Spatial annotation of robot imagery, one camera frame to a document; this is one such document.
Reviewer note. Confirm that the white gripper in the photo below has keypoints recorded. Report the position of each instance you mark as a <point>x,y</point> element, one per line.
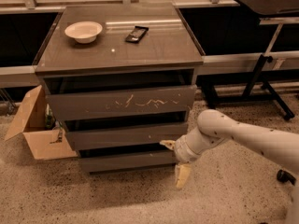
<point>181,152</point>

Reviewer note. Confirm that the grey bottom drawer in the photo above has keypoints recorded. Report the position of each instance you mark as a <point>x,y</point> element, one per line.
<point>127,161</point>

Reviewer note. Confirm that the grey drawer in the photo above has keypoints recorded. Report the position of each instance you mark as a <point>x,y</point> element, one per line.
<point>127,161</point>
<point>110,104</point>
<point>122,137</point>

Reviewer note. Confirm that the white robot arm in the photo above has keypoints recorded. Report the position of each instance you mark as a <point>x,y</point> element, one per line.
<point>214,128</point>

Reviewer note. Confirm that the grey middle drawer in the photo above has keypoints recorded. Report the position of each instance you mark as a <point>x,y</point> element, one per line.
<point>122,137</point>

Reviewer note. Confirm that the grey drawer cabinet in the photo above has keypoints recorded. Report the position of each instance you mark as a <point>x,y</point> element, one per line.
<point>165,57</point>

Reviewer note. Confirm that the grey top drawer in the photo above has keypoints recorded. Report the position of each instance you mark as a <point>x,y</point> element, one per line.
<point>110,104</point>

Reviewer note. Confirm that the open cardboard box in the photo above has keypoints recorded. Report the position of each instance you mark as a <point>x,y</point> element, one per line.
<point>30,121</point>

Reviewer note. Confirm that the black chair caster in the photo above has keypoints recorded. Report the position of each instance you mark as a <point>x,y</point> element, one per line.
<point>284,176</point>

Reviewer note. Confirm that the black remote control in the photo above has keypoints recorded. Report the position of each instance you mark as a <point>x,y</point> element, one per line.
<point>137,34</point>

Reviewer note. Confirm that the green bottle in box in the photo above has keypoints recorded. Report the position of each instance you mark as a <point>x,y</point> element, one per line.
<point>49,118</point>

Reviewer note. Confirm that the white bowl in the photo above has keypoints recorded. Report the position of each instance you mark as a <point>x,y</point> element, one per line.
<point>84,32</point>

